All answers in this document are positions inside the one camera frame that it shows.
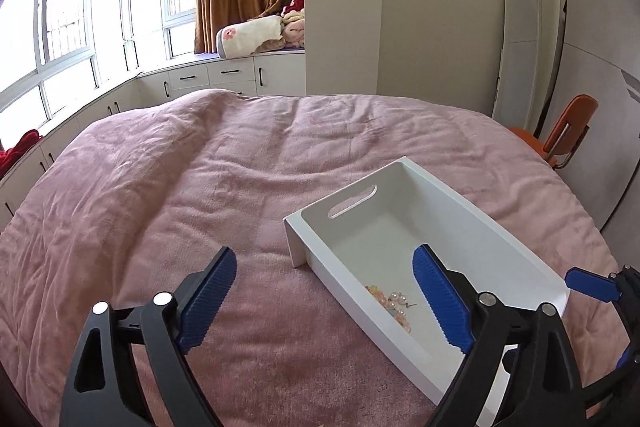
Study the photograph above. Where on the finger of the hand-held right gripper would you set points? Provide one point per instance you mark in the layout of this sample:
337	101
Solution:
623	359
590	283

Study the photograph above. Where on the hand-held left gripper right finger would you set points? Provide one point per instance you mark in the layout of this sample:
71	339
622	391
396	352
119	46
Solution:
442	299

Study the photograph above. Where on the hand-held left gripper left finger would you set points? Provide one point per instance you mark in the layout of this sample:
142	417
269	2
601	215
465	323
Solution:
207	302

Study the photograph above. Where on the pearl drop earring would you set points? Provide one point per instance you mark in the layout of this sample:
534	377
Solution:
400	296

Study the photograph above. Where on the white rectangular storage box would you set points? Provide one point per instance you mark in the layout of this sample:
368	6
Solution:
380	237

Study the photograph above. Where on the pink fleece blanket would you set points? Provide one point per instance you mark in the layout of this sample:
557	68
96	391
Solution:
200	187

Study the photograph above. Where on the orange chair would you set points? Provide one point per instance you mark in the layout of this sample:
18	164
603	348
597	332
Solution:
570	122

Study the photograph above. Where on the white window seat cabinets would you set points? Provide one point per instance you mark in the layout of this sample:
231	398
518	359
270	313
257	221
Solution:
220	74

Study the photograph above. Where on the red cloth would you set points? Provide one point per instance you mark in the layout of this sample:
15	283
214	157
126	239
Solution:
17	149

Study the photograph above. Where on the white framed mirror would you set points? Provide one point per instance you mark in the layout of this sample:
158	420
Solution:
520	47

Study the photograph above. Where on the rolled white floral blanket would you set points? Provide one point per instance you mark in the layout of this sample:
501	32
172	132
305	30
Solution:
247	37

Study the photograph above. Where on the pile of folded clothes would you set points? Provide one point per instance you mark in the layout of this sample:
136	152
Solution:
294	24

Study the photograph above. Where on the bay window with bars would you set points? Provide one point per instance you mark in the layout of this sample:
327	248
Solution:
75	17

